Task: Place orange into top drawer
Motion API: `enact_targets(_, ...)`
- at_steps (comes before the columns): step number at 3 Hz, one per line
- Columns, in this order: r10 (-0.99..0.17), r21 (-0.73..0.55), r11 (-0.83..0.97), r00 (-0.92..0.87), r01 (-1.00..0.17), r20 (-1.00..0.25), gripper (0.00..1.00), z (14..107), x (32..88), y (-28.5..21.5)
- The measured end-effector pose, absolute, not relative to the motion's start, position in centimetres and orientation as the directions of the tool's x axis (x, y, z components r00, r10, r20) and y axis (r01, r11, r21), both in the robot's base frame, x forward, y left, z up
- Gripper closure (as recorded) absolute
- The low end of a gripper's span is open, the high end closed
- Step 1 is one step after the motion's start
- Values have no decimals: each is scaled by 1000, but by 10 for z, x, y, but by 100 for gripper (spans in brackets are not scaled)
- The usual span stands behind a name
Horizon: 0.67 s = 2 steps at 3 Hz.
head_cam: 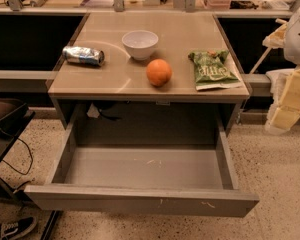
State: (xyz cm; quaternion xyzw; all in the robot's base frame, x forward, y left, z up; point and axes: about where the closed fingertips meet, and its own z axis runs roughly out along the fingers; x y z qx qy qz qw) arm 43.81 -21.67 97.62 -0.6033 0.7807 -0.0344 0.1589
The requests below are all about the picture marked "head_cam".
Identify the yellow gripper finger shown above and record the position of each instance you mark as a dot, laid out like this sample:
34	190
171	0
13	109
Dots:
276	39
284	112

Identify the orange fruit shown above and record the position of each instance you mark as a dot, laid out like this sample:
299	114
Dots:
158	72

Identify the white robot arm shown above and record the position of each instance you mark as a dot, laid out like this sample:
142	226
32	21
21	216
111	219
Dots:
291	47

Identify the grey cabinet with tan top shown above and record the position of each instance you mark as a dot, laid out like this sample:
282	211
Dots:
123	78

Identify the open grey top drawer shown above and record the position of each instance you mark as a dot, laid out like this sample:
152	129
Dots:
145	158

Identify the wooden stick with cap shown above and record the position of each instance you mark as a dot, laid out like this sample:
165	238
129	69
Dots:
267	51

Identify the green chip bag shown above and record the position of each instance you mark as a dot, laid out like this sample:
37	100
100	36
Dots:
210	71

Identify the white ceramic bowl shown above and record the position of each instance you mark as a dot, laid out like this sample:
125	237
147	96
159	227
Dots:
140	44

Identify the crushed silver soda can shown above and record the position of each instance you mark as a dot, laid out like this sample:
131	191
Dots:
83	55

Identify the dark side cart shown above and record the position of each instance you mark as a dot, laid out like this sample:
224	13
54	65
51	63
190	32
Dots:
15	115

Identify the black and white sneaker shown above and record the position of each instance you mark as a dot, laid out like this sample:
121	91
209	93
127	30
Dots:
17	229

